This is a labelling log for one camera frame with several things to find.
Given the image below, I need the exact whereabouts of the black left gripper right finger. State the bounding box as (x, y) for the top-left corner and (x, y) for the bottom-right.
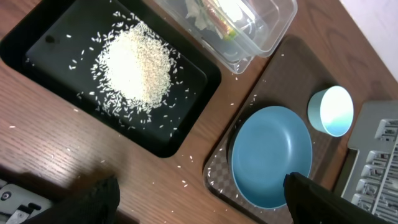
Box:
(284, 172), (387, 224)

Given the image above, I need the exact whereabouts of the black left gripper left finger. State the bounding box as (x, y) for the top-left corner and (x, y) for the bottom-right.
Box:
(25, 175), (120, 224)

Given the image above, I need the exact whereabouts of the dark blue plate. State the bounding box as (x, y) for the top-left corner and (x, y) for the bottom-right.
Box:
(229, 106), (313, 210)

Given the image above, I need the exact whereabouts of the light blue bowl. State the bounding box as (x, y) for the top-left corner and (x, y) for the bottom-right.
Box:
(307, 85), (354, 137)

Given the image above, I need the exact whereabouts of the green yellow snack wrapper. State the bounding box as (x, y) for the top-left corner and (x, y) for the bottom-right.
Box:
(201, 0), (237, 40)

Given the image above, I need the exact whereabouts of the grey dishwasher rack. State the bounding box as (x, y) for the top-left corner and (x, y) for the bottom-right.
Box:
(333, 100), (397, 223)

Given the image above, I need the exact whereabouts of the dark brown serving tray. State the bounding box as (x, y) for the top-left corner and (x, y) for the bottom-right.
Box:
(203, 35), (340, 224)

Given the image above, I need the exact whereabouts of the pile of white rice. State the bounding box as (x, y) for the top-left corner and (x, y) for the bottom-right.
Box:
(92, 21), (174, 111)

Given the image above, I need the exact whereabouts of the black plastic bin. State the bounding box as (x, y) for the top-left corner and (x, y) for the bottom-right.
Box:
(1, 0), (221, 157)

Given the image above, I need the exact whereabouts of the clear plastic lid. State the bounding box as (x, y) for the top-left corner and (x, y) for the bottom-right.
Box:
(200, 38), (254, 75)

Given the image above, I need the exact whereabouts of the clear plastic container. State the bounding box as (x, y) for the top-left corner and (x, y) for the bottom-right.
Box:
(156, 0), (298, 57)

